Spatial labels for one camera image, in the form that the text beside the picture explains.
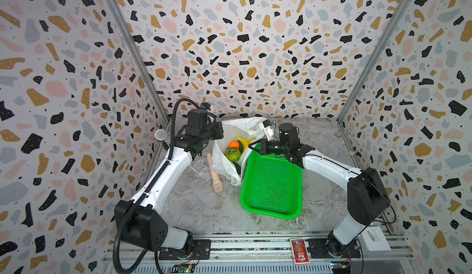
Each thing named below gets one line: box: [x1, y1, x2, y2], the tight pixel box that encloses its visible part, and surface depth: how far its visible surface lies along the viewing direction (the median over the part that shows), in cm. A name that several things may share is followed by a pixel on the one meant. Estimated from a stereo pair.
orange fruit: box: [228, 140, 240, 149], surface depth 99 cm
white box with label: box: [360, 226, 392, 252], surface depth 75 cm
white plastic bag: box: [211, 117, 268, 187], surface depth 80 cm
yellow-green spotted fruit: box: [224, 147, 242, 163], surface depth 92 cm
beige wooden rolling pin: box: [206, 152, 224, 193], surface depth 91 cm
